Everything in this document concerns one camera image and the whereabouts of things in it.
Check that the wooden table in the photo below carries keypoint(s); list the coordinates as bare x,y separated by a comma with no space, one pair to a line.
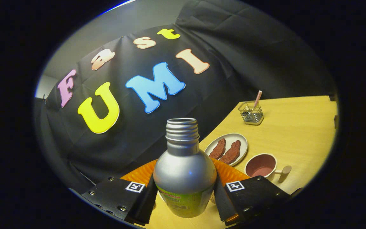
297,143

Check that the white cup pink inside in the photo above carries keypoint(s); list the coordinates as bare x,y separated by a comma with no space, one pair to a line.
260,165

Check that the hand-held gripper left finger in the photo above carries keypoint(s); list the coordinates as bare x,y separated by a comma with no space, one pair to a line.
143,206

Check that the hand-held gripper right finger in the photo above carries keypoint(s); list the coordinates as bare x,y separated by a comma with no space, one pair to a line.
222,203

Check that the brown meat piece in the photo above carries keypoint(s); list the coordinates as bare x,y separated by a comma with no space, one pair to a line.
218,149
231,152

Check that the pink striped straw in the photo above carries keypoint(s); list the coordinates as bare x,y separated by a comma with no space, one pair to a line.
258,98

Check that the silver juice bottle green label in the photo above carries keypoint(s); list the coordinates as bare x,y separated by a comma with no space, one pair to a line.
183,171

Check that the white oval plate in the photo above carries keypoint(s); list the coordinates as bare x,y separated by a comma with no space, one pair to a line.
238,137

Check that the black backdrop cloth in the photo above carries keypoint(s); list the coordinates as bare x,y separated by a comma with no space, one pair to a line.
138,143

